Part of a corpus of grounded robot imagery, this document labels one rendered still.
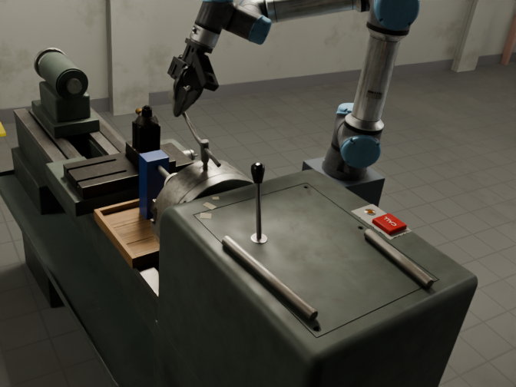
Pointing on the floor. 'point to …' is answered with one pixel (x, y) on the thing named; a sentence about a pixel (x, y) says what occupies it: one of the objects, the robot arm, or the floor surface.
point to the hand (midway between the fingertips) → (178, 113)
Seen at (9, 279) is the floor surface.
